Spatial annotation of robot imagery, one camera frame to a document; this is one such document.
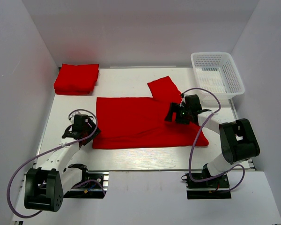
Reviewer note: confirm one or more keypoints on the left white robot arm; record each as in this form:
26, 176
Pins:
46, 185

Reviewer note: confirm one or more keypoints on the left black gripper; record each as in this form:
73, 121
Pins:
92, 124

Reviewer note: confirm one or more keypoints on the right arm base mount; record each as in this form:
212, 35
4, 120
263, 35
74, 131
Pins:
217, 188

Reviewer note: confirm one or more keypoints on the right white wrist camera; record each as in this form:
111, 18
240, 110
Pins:
183, 101

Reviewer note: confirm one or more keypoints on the white plastic mesh basket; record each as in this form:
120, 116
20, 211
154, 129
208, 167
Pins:
217, 73

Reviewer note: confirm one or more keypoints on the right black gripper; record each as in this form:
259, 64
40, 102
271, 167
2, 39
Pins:
174, 107

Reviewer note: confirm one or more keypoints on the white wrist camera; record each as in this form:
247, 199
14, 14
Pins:
71, 118
183, 101

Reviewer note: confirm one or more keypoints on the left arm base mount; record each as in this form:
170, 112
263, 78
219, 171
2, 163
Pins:
91, 185

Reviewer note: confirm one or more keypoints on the red t shirt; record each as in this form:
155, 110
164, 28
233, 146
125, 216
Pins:
138, 122

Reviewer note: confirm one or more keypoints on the folded red shirt stack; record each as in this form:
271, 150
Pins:
76, 79

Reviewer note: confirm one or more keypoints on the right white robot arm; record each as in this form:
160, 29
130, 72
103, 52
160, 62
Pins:
237, 138

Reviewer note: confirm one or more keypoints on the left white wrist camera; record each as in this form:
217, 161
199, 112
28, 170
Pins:
71, 118

